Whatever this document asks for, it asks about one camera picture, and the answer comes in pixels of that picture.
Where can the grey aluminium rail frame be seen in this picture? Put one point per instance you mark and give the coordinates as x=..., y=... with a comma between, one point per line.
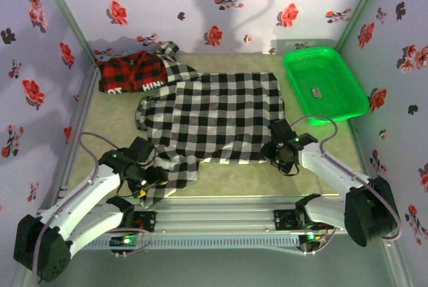
x=214, y=216

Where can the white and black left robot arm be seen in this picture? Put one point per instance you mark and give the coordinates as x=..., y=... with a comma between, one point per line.
x=83, y=193

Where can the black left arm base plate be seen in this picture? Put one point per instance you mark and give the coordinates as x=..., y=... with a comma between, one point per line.
x=148, y=221

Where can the black white plaid shirt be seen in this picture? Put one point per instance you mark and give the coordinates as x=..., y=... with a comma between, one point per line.
x=217, y=109

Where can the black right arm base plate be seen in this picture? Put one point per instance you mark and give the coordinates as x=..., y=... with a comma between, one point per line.
x=284, y=220

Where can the small label sticker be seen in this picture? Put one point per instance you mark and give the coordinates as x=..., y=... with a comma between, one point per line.
x=316, y=92

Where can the grey aluminium corner post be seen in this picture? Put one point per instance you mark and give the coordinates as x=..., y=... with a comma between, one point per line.
x=68, y=16
x=355, y=16

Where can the red black plaid shirt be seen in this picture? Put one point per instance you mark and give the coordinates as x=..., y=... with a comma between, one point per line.
x=127, y=73

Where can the green plastic basket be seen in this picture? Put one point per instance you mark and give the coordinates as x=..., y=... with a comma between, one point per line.
x=321, y=76

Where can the small circuit board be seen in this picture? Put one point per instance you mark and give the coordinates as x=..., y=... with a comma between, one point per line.
x=125, y=241

